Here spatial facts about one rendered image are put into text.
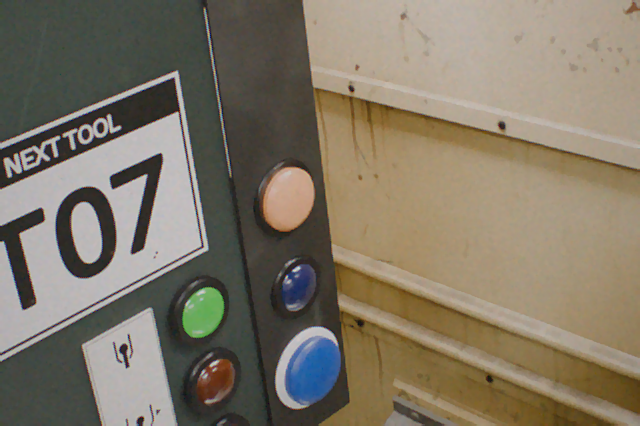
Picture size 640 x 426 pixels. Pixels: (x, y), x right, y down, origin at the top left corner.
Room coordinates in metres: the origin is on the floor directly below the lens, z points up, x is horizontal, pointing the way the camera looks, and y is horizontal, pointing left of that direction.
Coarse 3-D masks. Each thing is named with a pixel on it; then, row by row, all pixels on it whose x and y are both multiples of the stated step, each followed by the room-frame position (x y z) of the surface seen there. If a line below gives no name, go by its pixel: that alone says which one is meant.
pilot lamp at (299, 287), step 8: (296, 272) 0.38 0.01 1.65; (304, 272) 0.39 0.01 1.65; (312, 272) 0.39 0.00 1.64; (288, 280) 0.38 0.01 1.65; (296, 280) 0.38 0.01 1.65; (304, 280) 0.38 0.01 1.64; (312, 280) 0.39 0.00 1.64; (288, 288) 0.38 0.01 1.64; (296, 288) 0.38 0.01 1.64; (304, 288) 0.38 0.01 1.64; (312, 288) 0.39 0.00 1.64; (288, 296) 0.38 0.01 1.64; (296, 296) 0.38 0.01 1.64; (304, 296) 0.38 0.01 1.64; (312, 296) 0.39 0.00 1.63; (288, 304) 0.38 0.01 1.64; (296, 304) 0.38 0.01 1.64; (304, 304) 0.38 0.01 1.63
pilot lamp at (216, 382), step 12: (216, 360) 0.36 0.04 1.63; (228, 360) 0.36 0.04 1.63; (204, 372) 0.35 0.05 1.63; (216, 372) 0.35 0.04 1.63; (228, 372) 0.36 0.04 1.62; (204, 384) 0.35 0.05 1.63; (216, 384) 0.35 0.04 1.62; (228, 384) 0.35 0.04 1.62; (204, 396) 0.35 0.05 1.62; (216, 396) 0.35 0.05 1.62
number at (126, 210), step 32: (128, 160) 0.34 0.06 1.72; (160, 160) 0.35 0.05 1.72; (64, 192) 0.33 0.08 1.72; (96, 192) 0.34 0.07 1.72; (128, 192) 0.34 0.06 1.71; (160, 192) 0.35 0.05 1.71; (64, 224) 0.33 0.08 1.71; (96, 224) 0.33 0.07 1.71; (128, 224) 0.34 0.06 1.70; (160, 224) 0.35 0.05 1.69; (64, 256) 0.32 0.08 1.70; (96, 256) 0.33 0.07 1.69; (128, 256) 0.34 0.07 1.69; (64, 288) 0.32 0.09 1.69; (96, 288) 0.33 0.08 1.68
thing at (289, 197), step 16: (288, 176) 0.38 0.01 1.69; (304, 176) 0.39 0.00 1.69; (272, 192) 0.38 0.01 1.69; (288, 192) 0.38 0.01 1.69; (304, 192) 0.39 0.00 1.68; (272, 208) 0.38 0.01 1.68; (288, 208) 0.38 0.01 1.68; (304, 208) 0.39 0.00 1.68; (272, 224) 0.38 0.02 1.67; (288, 224) 0.38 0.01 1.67
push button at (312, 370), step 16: (320, 336) 0.39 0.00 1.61; (304, 352) 0.38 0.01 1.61; (320, 352) 0.38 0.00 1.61; (336, 352) 0.39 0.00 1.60; (288, 368) 0.38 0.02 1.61; (304, 368) 0.38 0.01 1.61; (320, 368) 0.38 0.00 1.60; (336, 368) 0.39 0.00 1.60; (288, 384) 0.37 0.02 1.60; (304, 384) 0.38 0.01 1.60; (320, 384) 0.38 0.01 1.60; (304, 400) 0.38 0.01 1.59; (320, 400) 0.38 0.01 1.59
